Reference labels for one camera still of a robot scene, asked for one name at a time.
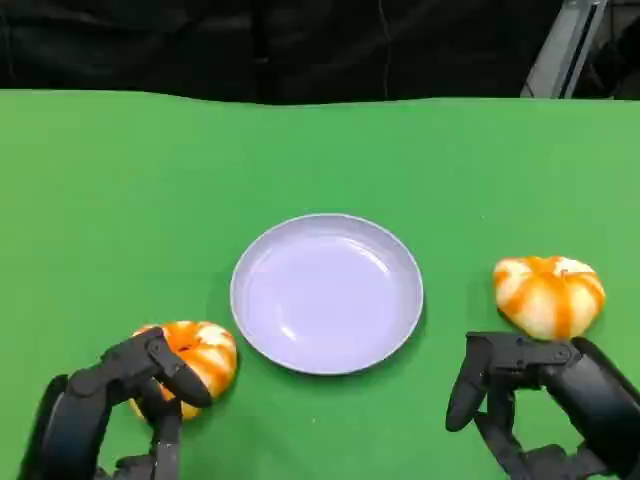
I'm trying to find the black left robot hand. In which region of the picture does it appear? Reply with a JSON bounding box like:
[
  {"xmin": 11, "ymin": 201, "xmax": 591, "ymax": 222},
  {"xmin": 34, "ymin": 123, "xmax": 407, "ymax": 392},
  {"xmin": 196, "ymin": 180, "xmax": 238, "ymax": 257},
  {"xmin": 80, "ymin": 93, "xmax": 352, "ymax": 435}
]
[{"xmin": 18, "ymin": 333, "xmax": 214, "ymax": 480}]

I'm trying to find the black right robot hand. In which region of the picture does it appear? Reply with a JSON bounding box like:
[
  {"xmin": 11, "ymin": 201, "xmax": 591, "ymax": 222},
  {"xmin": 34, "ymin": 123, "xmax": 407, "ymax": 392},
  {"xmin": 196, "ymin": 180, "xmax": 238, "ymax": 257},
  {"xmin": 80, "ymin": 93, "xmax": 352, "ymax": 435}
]
[{"xmin": 444, "ymin": 330, "xmax": 640, "ymax": 480}]

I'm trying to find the orange and white bread roll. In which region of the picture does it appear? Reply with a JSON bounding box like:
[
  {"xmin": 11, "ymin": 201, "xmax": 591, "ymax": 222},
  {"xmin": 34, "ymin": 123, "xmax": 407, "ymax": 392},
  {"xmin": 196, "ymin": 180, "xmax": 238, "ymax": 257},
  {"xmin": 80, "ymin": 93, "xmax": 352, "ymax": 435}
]
[
  {"xmin": 493, "ymin": 255, "xmax": 607, "ymax": 342},
  {"xmin": 128, "ymin": 320, "xmax": 239, "ymax": 421}
]

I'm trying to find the lilac plate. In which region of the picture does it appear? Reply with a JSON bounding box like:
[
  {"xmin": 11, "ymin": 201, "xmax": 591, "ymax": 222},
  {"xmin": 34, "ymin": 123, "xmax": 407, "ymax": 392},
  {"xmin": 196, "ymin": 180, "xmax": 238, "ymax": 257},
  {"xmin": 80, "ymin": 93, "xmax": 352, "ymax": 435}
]
[{"xmin": 229, "ymin": 213, "xmax": 426, "ymax": 377}]

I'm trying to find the black backdrop curtain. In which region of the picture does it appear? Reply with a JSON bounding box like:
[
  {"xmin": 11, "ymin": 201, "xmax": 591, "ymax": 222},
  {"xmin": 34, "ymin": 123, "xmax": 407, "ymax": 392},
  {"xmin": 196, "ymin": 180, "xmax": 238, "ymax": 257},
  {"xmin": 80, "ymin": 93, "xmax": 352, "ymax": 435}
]
[{"xmin": 0, "ymin": 0, "xmax": 640, "ymax": 106}]

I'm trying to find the grey metal frame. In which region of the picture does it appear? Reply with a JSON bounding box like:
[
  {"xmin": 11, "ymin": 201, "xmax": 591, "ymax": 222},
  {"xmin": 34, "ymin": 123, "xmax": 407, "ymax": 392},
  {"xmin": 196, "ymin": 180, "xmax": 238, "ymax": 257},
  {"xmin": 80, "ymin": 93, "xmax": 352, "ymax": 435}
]
[{"xmin": 519, "ymin": 0, "xmax": 609, "ymax": 99}]

